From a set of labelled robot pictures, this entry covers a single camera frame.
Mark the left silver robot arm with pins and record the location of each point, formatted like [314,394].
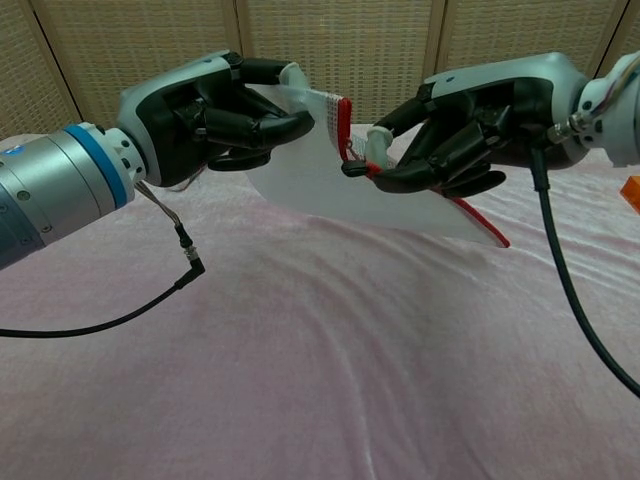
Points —
[55,185]

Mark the pink tablecloth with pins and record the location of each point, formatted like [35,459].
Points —
[300,350]

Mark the clear zipper pouch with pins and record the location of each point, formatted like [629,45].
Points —
[310,190]

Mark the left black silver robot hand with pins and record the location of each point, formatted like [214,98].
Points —
[175,110]

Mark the orange plastic block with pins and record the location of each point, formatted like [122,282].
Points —
[632,194]

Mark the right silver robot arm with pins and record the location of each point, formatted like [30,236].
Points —
[615,110]

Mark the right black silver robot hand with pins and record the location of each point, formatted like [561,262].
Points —
[500,100]

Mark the bamboo folding screen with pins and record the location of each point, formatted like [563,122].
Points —
[350,45]

